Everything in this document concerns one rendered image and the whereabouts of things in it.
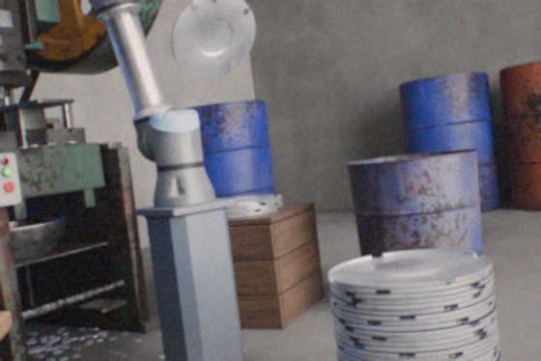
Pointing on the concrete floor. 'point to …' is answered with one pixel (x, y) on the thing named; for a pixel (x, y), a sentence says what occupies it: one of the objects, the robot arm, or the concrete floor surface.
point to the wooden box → (276, 265)
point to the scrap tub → (417, 203)
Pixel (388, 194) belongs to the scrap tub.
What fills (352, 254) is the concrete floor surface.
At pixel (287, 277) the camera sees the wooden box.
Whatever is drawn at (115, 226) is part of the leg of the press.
